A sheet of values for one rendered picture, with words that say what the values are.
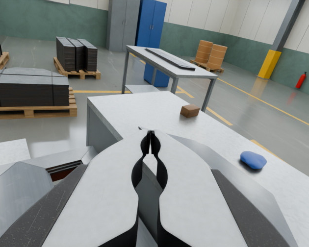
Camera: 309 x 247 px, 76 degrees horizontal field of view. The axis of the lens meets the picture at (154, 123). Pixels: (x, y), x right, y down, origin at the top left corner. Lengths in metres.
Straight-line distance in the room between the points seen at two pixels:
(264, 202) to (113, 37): 7.77
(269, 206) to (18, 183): 0.91
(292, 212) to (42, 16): 8.30
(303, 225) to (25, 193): 0.95
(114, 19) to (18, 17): 3.03
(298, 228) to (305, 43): 8.97
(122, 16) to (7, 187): 7.58
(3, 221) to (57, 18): 7.89
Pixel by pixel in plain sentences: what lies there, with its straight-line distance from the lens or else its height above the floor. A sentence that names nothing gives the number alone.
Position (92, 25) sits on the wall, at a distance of 8.60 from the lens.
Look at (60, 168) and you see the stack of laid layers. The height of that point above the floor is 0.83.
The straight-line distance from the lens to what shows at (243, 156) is 0.92.
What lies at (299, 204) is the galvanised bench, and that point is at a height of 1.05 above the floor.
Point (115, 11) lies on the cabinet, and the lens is 8.09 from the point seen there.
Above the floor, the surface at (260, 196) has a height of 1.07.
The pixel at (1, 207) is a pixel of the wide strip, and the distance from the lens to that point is 0.91.
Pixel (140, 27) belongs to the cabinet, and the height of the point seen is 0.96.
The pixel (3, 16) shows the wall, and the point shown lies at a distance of 8.54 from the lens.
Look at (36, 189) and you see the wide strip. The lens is 0.93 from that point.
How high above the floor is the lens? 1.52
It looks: 28 degrees down
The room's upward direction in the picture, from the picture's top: 12 degrees clockwise
